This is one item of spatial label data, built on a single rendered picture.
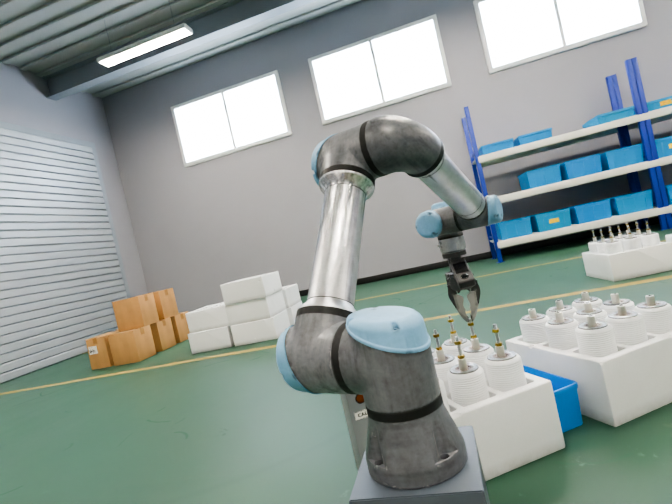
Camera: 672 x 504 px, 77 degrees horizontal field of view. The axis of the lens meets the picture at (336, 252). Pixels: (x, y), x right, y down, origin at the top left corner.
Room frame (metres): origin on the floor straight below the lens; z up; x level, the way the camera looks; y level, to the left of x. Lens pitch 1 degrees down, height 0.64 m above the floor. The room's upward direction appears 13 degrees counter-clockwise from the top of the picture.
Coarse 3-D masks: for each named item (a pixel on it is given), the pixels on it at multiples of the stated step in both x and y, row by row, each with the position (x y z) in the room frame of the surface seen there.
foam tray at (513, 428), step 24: (528, 384) 1.09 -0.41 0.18; (456, 408) 1.04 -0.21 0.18; (480, 408) 1.02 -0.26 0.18; (504, 408) 1.04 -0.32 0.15; (528, 408) 1.06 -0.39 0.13; (552, 408) 1.07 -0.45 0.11; (480, 432) 1.02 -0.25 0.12; (504, 432) 1.04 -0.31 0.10; (528, 432) 1.05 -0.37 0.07; (552, 432) 1.07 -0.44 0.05; (480, 456) 1.02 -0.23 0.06; (504, 456) 1.03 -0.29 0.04; (528, 456) 1.05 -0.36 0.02
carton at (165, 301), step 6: (144, 294) 4.46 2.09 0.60; (156, 294) 4.42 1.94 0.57; (162, 294) 4.46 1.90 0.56; (168, 294) 4.55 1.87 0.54; (156, 300) 4.43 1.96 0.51; (162, 300) 4.44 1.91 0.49; (168, 300) 4.53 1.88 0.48; (174, 300) 4.62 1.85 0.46; (156, 306) 4.43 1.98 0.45; (162, 306) 4.42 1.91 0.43; (168, 306) 4.51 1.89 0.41; (174, 306) 4.60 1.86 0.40; (162, 312) 4.41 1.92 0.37; (168, 312) 4.49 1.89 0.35; (174, 312) 4.58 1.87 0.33; (162, 318) 4.42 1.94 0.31
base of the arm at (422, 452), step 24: (432, 408) 0.59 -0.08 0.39; (384, 432) 0.59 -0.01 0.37; (408, 432) 0.58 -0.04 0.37; (432, 432) 0.58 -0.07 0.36; (456, 432) 0.60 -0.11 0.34; (384, 456) 0.58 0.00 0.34; (408, 456) 0.57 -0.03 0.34; (432, 456) 0.57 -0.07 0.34; (456, 456) 0.58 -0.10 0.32; (384, 480) 0.58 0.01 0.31; (408, 480) 0.56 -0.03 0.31; (432, 480) 0.56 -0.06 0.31
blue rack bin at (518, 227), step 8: (496, 224) 5.22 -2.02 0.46; (504, 224) 5.11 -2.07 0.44; (512, 224) 5.09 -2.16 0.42; (520, 224) 5.07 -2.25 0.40; (528, 224) 5.05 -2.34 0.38; (496, 232) 5.45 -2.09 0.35; (504, 232) 5.12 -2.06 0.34; (512, 232) 5.10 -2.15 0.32; (520, 232) 5.08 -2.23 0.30; (528, 232) 5.06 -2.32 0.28
